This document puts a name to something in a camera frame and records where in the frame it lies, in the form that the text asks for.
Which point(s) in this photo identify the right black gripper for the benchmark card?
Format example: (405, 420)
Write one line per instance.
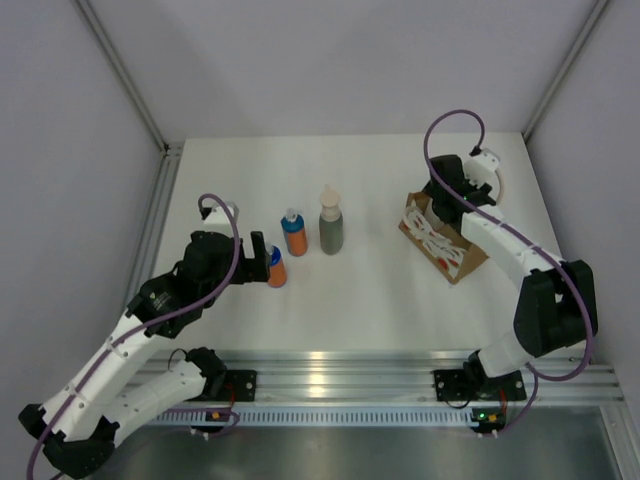
(485, 188)

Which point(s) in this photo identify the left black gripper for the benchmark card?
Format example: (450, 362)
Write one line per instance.
(253, 269)

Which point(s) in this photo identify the blue orange spray bottle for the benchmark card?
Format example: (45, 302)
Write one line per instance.
(293, 227)

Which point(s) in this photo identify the watermelon print canvas bag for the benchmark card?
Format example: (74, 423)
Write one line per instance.
(452, 255)

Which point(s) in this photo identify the green bottle beige cap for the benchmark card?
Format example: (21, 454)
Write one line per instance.
(331, 228)

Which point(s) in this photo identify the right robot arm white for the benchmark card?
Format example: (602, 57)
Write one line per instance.
(556, 307)

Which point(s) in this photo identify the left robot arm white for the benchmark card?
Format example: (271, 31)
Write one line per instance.
(79, 428)

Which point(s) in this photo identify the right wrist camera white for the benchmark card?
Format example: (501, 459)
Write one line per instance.
(483, 168)

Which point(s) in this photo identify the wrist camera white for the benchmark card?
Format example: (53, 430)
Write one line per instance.
(483, 168)
(214, 219)

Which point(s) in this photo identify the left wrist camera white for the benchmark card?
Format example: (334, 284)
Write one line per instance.
(214, 219)

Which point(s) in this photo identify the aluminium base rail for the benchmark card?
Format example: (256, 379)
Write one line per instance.
(395, 378)

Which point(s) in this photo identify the left aluminium frame post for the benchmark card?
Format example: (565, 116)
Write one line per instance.
(114, 60)

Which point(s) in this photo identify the aluminium frame post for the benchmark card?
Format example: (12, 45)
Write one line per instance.
(577, 47)
(114, 60)

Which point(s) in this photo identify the slotted grey cable duct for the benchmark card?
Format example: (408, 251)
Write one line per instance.
(365, 416)

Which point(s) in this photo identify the right aluminium frame post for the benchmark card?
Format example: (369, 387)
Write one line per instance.
(577, 47)

